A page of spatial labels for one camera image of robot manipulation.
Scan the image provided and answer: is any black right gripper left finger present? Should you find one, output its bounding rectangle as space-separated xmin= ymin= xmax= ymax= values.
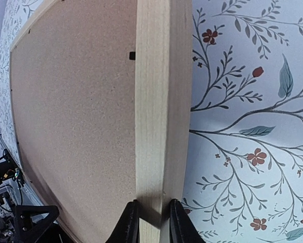
xmin=106 ymin=199 xmax=140 ymax=243

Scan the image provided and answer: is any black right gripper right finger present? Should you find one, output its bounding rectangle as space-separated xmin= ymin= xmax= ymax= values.
xmin=169 ymin=199 xmax=205 ymax=243

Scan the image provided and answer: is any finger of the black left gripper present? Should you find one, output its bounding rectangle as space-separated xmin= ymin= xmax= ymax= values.
xmin=14 ymin=205 xmax=59 ymax=243

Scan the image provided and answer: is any brown backing board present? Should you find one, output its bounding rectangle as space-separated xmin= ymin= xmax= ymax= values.
xmin=10 ymin=1 xmax=137 ymax=242

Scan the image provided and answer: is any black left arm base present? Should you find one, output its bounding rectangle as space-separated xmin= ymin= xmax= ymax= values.
xmin=0 ymin=149 xmax=24 ymax=186

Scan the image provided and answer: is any floral patterned table cover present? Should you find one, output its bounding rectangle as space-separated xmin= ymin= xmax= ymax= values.
xmin=0 ymin=1 xmax=303 ymax=242

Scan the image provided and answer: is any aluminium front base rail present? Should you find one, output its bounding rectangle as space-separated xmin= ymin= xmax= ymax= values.
xmin=0 ymin=134 xmax=48 ymax=243

